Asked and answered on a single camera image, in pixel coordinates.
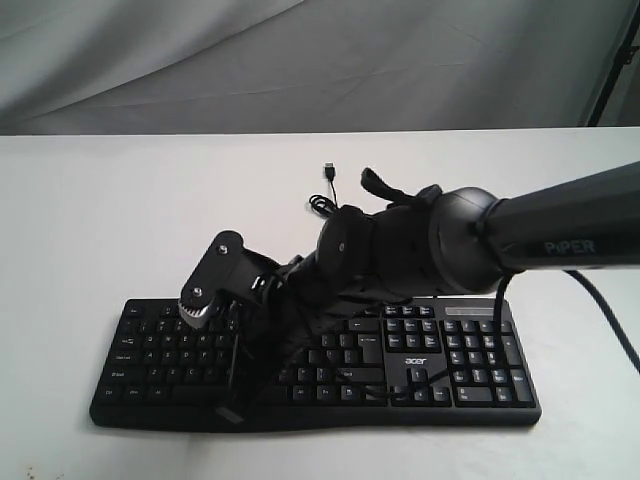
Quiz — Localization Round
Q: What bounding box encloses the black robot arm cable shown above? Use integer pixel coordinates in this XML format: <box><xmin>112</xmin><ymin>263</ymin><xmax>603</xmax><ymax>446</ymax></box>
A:
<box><xmin>334</xmin><ymin>264</ymin><xmax>640</xmax><ymax>401</ymax></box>

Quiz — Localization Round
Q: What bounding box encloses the black acer keyboard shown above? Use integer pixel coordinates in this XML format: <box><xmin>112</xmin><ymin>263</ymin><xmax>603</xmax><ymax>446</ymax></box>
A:
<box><xmin>89</xmin><ymin>297</ymin><xmax>542</xmax><ymax>433</ymax></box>

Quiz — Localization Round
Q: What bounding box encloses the grey backdrop cloth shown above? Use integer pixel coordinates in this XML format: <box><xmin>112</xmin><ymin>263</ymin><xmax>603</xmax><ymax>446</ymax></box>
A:
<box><xmin>1</xmin><ymin>1</ymin><xmax>635</xmax><ymax>135</ymax></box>

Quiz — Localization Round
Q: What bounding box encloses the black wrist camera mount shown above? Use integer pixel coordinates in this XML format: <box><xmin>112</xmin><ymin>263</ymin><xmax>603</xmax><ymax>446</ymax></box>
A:
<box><xmin>178</xmin><ymin>230</ymin><xmax>280</xmax><ymax>329</ymax></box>

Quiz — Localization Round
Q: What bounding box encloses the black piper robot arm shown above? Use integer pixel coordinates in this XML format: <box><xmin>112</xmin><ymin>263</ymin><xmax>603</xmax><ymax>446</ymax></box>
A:
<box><xmin>202</xmin><ymin>164</ymin><xmax>639</xmax><ymax>425</ymax></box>

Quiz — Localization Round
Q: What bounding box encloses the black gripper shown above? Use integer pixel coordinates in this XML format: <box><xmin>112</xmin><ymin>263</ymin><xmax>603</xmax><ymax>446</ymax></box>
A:
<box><xmin>214</xmin><ymin>255</ymin><xmax>400</xmax><ymax>424</ymax></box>

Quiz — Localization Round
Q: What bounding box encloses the black tripod stand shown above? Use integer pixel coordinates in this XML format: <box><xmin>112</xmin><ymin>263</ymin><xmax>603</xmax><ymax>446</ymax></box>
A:
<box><xmin>585</xmin><ymin>1</ymin><xmax>639</xmax><ymax>127</ymax></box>

